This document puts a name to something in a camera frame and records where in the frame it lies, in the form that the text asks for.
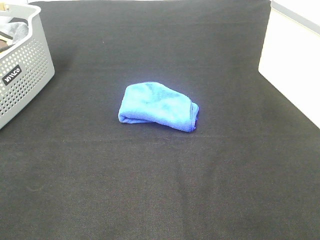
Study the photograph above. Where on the grey cloth in basket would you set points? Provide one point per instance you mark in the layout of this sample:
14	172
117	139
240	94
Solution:
16	30

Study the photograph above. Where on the yellow black sponge in basket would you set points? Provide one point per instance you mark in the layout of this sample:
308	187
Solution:
5	40

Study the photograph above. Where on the white plastic storage box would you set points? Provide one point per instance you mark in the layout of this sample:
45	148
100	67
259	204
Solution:
290	56

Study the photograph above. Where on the grey perforated plastic basket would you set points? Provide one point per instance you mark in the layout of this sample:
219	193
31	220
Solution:
25	67

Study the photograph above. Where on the black table cover cloth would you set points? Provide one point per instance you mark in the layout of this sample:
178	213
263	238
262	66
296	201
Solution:
70	170

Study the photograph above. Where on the blue microfiber towel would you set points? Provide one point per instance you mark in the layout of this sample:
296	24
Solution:
153	102

